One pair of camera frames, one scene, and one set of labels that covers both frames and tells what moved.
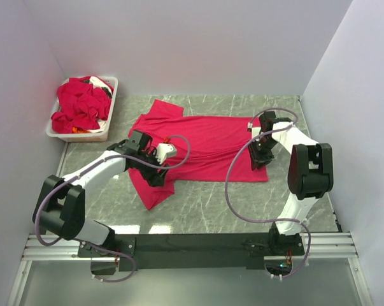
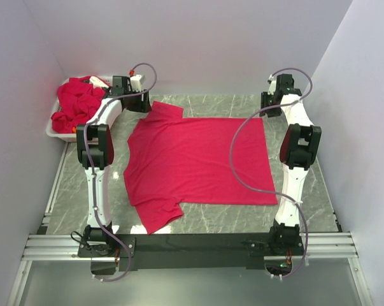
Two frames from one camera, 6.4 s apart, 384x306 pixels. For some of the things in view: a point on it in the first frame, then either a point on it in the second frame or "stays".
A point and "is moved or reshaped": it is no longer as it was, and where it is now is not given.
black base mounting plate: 243,251 stays
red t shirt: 218,149 is moved or reshaped
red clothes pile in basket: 81,106 stays
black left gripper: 154,178 → 143,106
